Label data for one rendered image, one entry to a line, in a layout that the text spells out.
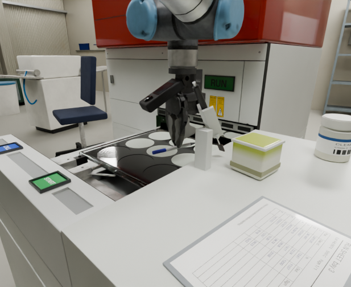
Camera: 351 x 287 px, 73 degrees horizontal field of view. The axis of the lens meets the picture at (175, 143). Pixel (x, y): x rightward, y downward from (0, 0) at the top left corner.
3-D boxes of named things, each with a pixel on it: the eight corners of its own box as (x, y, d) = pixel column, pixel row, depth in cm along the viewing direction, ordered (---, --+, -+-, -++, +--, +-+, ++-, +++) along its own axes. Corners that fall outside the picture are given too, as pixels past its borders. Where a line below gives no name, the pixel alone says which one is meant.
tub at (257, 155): (248, 159, 54) (252, 130, 51) (280, 171, 48) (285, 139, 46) (228, 168, 49) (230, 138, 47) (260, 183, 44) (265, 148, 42)
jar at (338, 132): (317, 148, 60) (326, 111, 57) (351, 156, 55) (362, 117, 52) (310, 157, 55) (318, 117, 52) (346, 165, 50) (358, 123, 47)
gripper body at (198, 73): (205, 115, 64) (207, 68, 60) (178, 119, 59) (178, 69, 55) (189, 110, 70) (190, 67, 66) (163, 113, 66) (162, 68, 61)
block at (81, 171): (85, 172, 66) (84, 163, 65) (92, 176, 64) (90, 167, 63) (56, 184, 60) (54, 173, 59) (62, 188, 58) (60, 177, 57)
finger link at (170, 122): (190, 143, 69) (191, 113, 66) (172, 147, 66) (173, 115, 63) (184, 140, 72) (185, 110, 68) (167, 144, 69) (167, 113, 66)
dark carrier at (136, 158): (161, 130, 99) (161, 128, 99) (235, 150, 78) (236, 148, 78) (85, 154, 75) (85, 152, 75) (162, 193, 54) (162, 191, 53)
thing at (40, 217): (21, 173, 78) (11, 133, 73) (124, 266, 44) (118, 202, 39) (-14, 185, 71) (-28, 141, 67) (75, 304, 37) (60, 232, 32)
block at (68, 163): (71, 164, 71) (70, 155, 70) (77, 168, 69) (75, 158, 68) (44, 173, 65) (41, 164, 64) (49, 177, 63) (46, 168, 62)
